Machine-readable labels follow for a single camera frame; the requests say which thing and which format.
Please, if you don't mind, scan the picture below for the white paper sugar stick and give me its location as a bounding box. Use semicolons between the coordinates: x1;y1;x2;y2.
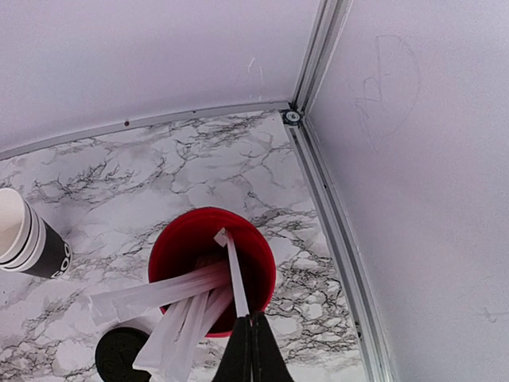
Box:
214;228;250;318

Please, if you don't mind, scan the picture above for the red cylindrical container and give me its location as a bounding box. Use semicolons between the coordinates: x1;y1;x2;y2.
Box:
148;207;276;314

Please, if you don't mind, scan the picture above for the right aluminium frame post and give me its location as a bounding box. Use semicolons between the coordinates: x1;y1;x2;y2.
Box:
291;0;353;115

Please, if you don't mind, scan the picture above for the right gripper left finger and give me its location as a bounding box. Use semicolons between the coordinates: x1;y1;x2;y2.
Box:
212;316;252;382

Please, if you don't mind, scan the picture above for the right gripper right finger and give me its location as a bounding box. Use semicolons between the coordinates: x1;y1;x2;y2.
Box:
251;311;290;382

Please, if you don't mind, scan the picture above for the stack of paper cups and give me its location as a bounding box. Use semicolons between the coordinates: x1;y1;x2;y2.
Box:
1;188;72;279

